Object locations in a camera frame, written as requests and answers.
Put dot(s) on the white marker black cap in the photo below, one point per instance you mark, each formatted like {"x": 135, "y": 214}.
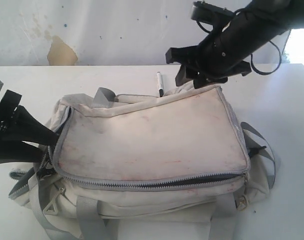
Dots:
{"x": 160, "y": 84}

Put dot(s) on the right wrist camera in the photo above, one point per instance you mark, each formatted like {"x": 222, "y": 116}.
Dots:
{"x": 210, "y": 14}

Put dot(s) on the white fabric bag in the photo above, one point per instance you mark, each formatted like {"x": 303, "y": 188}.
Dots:
{"x": 183, "y": 157}

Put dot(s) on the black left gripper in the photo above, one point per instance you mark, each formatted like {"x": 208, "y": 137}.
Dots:
{"x": 16, "y": 125}

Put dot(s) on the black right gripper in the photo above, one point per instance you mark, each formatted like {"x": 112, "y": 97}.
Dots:
{"x": 221, "y": 54}

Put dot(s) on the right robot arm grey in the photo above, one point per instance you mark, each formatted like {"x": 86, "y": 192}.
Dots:
{"x": 282, "y": 15}

